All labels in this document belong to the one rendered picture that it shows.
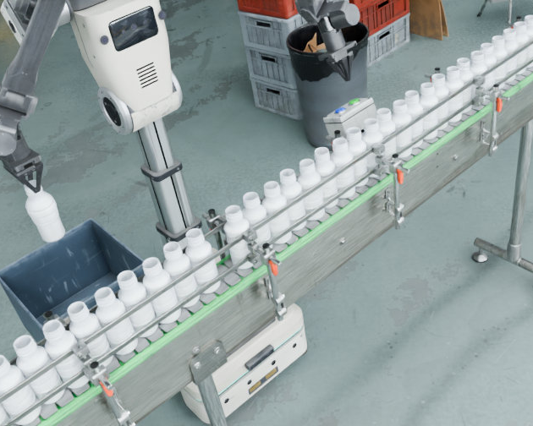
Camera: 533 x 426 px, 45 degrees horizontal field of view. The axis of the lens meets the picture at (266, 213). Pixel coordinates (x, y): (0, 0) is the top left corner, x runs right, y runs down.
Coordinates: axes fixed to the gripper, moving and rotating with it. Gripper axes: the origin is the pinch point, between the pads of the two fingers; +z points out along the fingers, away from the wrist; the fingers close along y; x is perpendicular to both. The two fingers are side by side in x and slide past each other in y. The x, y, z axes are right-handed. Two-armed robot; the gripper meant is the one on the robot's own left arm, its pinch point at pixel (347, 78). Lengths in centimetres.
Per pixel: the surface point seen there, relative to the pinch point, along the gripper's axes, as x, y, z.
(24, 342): -15, -112, 9
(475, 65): -17.2, 33.4, 11.9
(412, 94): -15.9, 6.8, 9.2
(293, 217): -15, -44, 20
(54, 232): 18, -91, 1
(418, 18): 194, 245, 41
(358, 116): -3.6, -3.8, 10.4
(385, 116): -18.3, -7.4, 9.4
